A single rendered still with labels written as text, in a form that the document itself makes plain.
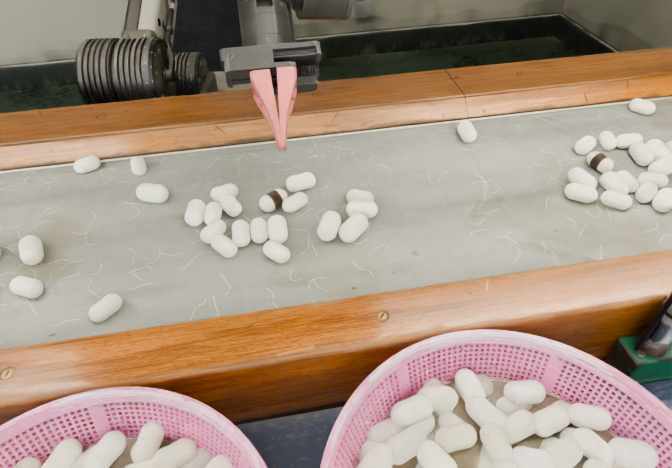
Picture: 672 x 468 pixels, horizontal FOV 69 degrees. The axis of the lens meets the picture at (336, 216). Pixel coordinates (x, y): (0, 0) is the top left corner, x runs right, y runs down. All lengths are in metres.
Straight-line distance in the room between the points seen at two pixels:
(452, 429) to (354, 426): 0.07
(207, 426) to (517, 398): 0.24
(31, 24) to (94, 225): 2.21
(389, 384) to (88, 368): 0.24
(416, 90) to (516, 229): 0.28
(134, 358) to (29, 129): 0.43
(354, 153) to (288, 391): 0.33
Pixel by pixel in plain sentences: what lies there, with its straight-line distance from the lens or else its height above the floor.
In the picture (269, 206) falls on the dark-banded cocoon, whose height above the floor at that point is 0.75.
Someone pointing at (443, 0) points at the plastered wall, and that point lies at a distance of 2.80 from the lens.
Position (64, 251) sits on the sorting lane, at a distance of 0.60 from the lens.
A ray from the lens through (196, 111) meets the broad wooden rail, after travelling 0.73.
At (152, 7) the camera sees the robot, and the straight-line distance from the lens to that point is 0.97.
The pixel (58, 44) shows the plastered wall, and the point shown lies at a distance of 2.78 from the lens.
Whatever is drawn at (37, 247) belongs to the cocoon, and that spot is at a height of 0.76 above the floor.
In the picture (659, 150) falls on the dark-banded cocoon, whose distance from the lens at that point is 0.72.
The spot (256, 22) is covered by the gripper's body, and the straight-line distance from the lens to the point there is 0.55.
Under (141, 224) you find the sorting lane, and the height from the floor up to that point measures 0.74.
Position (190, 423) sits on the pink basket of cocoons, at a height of 0.75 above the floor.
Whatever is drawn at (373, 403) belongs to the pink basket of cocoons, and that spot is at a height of 0.75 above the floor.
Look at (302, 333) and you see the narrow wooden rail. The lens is 0.42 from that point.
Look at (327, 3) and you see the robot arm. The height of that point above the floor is 0.92.
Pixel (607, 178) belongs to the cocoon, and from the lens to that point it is 0.65.
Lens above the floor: 1.11
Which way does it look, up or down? 42 degrees down
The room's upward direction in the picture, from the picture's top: 2 degrees counter-clockwise
